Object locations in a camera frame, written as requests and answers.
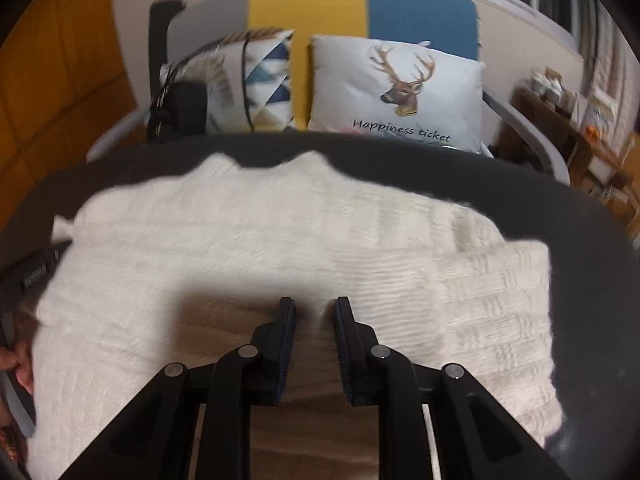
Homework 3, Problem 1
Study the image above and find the wooden wardrobe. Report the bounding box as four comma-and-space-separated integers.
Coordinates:
1, 0, 137, 223

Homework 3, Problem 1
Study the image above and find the geometric triangle print pillow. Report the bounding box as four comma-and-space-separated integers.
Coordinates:
162, 27, 294, 134

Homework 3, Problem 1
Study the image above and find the person left hand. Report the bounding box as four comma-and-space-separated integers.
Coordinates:
0, 341, 34, 394

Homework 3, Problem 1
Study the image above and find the cream knitted sweater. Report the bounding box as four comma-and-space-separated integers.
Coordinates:
27, 153, 563, 479

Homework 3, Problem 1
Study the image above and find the white deer print pillow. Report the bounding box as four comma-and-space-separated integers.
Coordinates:
308, 35, 484, 154

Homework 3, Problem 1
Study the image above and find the black handbag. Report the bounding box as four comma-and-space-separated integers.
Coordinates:
146, 81, 207, 144

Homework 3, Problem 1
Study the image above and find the grey yellow blue armchair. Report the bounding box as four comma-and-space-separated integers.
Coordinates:
87, 0, 570, 182

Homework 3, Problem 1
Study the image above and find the patterned beige curtain right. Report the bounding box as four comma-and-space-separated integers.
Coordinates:
578, 0, 639, 136

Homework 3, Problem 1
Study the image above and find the wooden side table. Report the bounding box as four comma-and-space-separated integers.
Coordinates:
512, 88, 634, 204

